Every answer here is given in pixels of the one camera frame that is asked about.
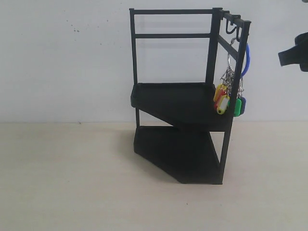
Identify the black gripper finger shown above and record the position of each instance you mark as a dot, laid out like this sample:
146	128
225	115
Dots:
295	55

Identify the bunch of colourful key tags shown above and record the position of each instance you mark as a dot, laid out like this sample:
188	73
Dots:
223	90

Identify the black two-tier corner rack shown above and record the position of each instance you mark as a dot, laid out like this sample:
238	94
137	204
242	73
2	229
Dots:
177	127

